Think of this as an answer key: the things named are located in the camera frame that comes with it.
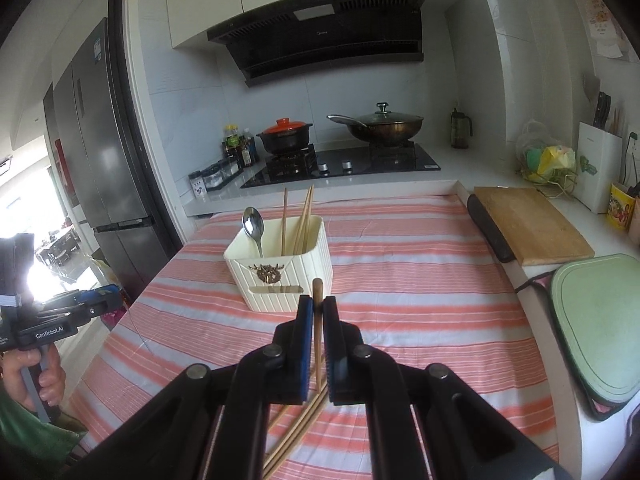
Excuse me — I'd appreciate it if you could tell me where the person's left forearm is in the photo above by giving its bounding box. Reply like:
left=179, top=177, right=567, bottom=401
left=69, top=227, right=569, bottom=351
left=0, top=385, right=88, bottom=480

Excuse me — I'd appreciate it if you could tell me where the wall calendar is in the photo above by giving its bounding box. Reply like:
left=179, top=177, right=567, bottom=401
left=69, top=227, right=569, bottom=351
left=580, top=0, right=631, bottom=61

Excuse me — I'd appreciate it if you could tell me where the yellow plastic bag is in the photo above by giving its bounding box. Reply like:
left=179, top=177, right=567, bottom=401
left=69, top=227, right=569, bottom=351
left=537, top=145, right=578, bottom=183

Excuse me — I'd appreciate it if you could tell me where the wire rack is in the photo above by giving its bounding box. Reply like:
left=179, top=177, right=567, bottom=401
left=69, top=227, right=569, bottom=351
left=522, top=170, right=581, bottom=201

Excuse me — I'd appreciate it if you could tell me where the grey steel refrigerator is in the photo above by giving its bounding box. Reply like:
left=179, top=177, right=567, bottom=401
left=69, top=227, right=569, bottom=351
left=52, top=17, right=176, bottom=306

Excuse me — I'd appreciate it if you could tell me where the dark tall cabinet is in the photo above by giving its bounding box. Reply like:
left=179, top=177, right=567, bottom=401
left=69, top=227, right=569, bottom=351
left=42, top=85, right=76, bottom=208

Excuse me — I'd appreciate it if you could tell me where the translucent plastic bag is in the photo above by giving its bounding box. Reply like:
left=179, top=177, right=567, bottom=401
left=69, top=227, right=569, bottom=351
left=515, top=119, right=558, bottom=153

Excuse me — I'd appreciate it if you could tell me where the black handled knife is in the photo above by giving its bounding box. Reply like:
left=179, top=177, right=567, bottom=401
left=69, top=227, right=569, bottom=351
left=594, top=91, right=612, bottom=131

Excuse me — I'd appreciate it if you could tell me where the black range hood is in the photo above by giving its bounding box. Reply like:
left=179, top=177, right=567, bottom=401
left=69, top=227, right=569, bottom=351
left=206, top=0, right=427, bottom=89

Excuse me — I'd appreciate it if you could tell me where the pink striped tablecloth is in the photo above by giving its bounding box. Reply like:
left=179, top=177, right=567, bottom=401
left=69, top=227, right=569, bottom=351
left=67, top=192, right=566, bottom=480

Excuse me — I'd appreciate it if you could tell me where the dark glass jug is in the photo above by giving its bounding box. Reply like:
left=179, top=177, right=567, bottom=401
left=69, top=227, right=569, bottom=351
left=450, top=107, right=473, bottom=150

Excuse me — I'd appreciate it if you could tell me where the white knife block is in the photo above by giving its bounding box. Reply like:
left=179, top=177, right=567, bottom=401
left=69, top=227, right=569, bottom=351
left=575, top=121, right=623, bottom=215

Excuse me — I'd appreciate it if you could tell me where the pink cup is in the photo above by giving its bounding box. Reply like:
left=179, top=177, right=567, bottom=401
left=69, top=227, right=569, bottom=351
left=627, top=195, right=640, bottom=246

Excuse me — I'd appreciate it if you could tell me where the black glass gas cooktop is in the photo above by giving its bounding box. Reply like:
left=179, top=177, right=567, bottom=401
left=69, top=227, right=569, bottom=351
left=240, top=142, right=442, bottom=190

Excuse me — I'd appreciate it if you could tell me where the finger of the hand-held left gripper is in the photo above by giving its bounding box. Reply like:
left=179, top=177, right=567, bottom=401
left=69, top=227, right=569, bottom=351
left=50, top=294, right=124, bottom=328
left=40, top=284, right=122, bottom=311

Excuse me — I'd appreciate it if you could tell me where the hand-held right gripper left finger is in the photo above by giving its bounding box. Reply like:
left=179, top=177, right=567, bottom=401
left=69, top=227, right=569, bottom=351
left=65, top=295, right=316, bottom=480

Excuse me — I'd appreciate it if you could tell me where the cream ribbed utensil holder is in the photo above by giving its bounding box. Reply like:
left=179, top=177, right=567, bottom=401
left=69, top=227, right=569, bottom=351
left=223, top=215, right=334, bottom=312

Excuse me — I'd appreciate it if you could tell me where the grey spatula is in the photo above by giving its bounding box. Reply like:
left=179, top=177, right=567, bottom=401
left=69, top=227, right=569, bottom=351
left=582, top=74, right=601, bottom=111

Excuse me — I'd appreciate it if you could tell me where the green cutting board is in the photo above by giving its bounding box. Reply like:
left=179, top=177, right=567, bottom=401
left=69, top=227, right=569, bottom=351
left=549, top=254, right=640, bottom=406

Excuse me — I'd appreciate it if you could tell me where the person's left hand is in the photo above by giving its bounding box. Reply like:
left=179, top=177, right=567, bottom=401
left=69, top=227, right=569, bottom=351
left=0, top=345, right=68, bottom=411

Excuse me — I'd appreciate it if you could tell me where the dark metal wok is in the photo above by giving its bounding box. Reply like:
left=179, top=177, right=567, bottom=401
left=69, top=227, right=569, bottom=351
left=327, top=112, right=426, bottom=145

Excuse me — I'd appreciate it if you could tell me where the black clay pot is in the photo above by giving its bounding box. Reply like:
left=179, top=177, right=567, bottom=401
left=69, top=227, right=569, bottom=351
left=256, top=122, right=315, bottom=156

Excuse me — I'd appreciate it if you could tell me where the metal spoon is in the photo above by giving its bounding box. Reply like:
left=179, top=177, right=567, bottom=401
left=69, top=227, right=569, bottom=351
left=242, top=206, right=266, bottom=260

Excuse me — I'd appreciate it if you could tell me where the clear spice jar set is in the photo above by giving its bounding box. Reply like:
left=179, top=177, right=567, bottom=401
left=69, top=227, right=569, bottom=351
left=202, top=157, right=244, bottom=192

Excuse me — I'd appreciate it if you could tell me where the red pot lid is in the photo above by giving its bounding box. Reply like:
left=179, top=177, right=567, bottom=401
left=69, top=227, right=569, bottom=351
left=261, top=118, right=306, bottom=136

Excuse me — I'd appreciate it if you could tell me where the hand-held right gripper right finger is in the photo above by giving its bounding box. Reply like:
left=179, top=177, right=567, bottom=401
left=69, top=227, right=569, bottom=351
left=322, top=296, right=571, bottom=480

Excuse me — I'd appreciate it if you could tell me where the black mat with red trim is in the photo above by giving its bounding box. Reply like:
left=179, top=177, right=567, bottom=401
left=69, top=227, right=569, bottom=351
left=514, top=265, right=640, bottom=422

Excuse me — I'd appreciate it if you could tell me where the yellow printed cup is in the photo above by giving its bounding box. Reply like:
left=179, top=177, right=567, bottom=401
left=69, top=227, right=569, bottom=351
left=607, top=182, right=637, bottom=232

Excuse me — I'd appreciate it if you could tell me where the yellow cap sauce bottle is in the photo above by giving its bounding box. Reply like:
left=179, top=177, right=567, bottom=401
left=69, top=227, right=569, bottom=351
left=222, top=124, right=243, bottom=163

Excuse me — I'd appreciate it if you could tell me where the wooden cutting board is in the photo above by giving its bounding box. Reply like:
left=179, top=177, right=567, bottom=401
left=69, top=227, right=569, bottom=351
left=472, top=186, right=596, bottom=267

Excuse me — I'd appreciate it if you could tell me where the glass wok lid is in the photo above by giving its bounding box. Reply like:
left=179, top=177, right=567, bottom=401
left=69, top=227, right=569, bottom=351
left=350, top=102, right=423, bottom=127

